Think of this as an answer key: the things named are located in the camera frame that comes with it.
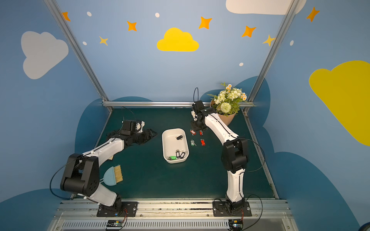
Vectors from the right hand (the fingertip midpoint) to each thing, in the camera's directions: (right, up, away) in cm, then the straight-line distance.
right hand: (198, 125), depth 94 cm
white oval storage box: (-15, -15, +5) cm, 22 cm away
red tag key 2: (-3, -6, +14) cm, 15 cm away
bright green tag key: (-18, -22, 0) cm, 28 cm away
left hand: (-28, -5, -2) cm, 29 cm away
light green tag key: (-3, -13, +8) cm, 15 cm away
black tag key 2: (-10, -20, +2) cm, 23 cm away
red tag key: (+3, -6, +13) cm, 15 cm away
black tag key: (-14, -19, +2) cm, 24 cm away
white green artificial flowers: (+18, +15, -5) cm, 24 cm away
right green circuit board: (+18, -51, -21) cm, 58 cm away
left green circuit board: (-44, -50, -22) cm, 70 cm away
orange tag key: (+4, -12, +8) cm, 15 cm away
